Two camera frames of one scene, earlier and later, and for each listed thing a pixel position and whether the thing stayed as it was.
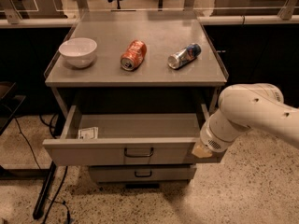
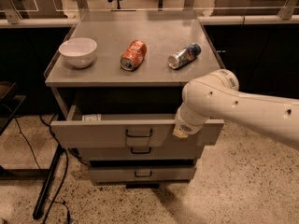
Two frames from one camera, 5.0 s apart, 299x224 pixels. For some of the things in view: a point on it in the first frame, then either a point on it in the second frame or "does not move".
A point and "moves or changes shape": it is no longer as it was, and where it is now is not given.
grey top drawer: [128, 140] moves or changes shape
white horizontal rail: [202, 21] does not move
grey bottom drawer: [142, 174] does not move
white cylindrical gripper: [212, 141] → [186, 126]
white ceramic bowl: [78, 51] does not move
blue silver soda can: [184, 56] does not move
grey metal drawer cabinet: [138, 87] does not move
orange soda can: [134, 56] does not move
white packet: [88, 133] → [92, 117]
